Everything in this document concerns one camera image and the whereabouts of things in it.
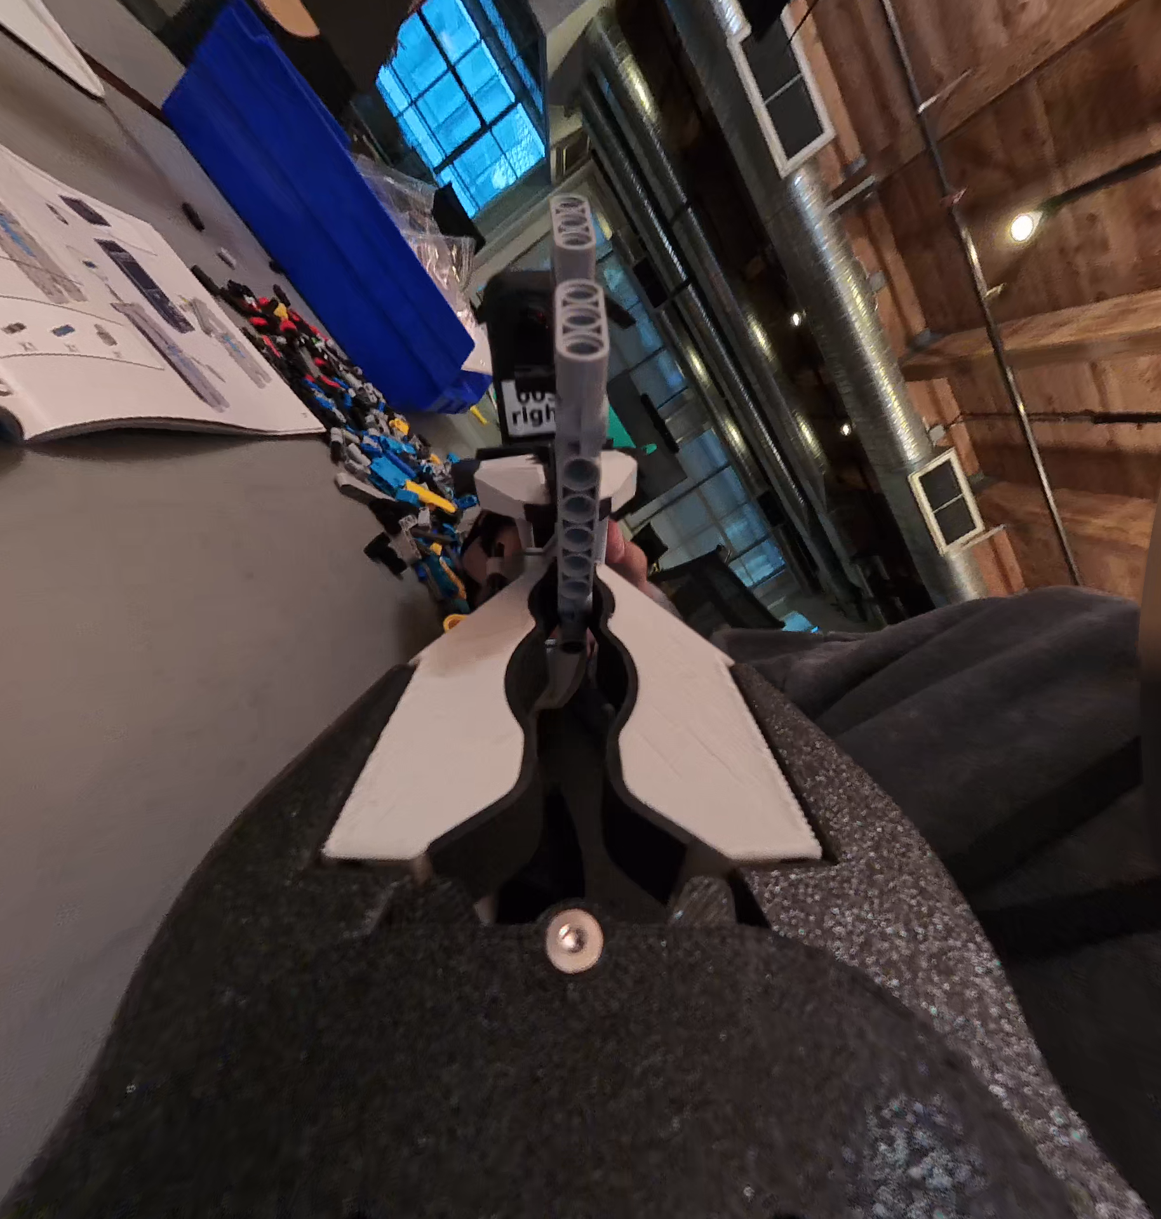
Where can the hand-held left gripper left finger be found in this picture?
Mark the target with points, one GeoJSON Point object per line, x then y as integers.
{"type": "Point", "coordinates": [437, 752]}

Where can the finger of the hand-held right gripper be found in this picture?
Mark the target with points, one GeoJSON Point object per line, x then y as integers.
{"type": "Point", "coordinates": [509, 480]}
{"type": "Point", "coordinates": [618, 480]}

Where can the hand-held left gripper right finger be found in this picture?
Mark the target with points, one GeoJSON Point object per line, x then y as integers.
{"type": "Point", "coordinates": [714, 752]}

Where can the grey hinged toy assembly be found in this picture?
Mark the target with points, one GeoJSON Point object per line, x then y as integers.
{"type": "Point", "coordinates": [580, 400]}

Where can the person's right hand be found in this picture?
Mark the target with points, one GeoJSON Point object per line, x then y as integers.
{"type": "Point", "coordinates": [630, 552]}

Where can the pile of toy bricks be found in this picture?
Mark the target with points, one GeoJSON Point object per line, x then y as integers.
{"type": "Point", "coordinates": [390, 457]}

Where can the clear plastic bag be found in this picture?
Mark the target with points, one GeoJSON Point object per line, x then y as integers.
{"type": "Point", "coordinates": [418, 229]}

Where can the blue storage bin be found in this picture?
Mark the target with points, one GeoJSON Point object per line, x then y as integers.
{"type": "Point", "coordinates": [294, 190]}

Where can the white air vent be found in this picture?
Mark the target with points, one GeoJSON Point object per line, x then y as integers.
{"type": "Point", "coordinates": [786, 95]}
{"type": "Point", "coordinates": [948, 499]}

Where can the open instruction booklet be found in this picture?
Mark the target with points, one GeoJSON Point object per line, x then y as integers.
{"type": "Point", "coordinates": [113, 314]}

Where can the person's grey sweatshirt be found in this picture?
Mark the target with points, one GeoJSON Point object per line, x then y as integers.
{"type": "Point", "coordinates": [1066, 1000]}

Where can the ceiling spotlight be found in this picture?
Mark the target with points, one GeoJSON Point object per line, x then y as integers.
{"type": "Point", "coordinates": [1022, 226]}

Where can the white paper sheet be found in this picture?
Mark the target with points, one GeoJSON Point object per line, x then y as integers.
{"type": "Point", "coordinates": [28, 38]}

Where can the metal ventilation duct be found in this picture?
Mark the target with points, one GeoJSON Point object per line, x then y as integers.
{"type": "Point", "coordinates": [856, 333]}

